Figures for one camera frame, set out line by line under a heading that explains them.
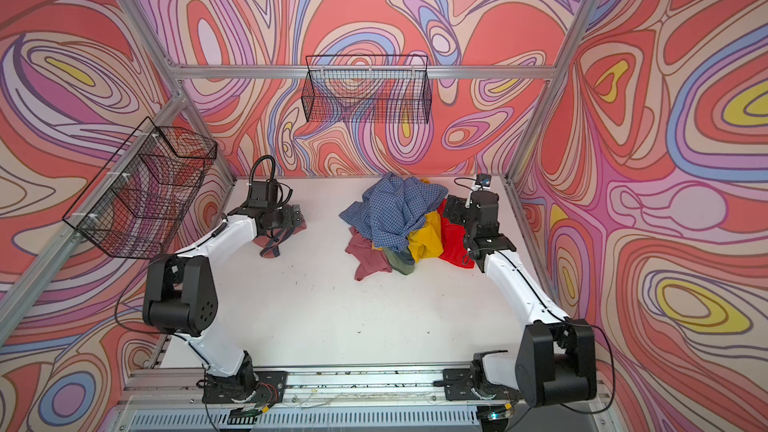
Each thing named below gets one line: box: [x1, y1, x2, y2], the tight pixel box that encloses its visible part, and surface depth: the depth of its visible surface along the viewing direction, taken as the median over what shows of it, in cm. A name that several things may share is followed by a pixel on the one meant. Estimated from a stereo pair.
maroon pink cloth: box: [345, 226, 392, 281], surface depth 95 cm
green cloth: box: [383, 247, 415, 275], surface depth 95 cm
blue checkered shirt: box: [339, 173, 449, 252], surface depth 95 cm
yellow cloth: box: [407, 210, 444, 263], surface depth 91 cm
